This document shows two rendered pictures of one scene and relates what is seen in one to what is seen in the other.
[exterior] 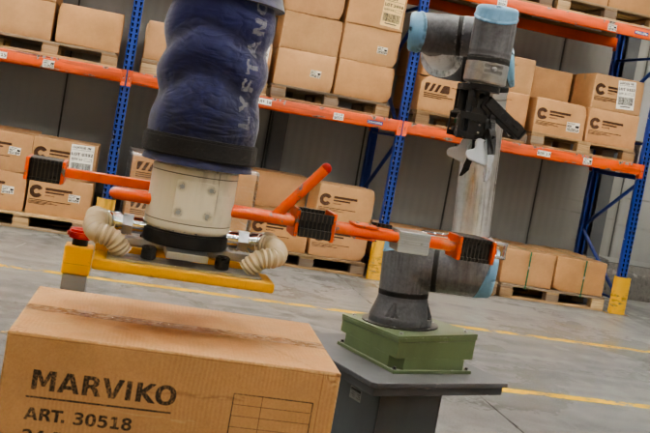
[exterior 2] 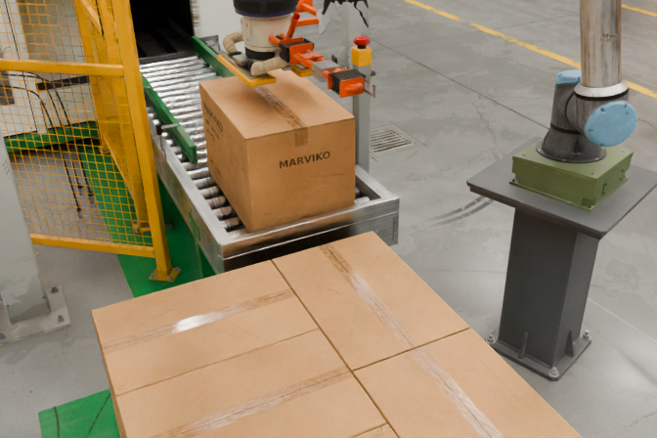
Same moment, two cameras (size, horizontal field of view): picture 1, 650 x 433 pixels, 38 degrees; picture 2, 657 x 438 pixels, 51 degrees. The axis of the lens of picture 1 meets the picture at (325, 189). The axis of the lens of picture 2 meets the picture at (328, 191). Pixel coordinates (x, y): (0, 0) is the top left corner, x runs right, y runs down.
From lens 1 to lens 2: 2.65 m
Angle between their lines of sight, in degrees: 77
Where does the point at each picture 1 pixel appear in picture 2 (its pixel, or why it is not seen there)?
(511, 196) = not seen: outside the picture
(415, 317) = (555, 147)
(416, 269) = (558, 105)
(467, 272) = (577, 116)
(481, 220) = (588, 68)
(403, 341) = (516, 160)
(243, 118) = not seen: outside the picture
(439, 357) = (554, 185)
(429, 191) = not seen: outside the picture
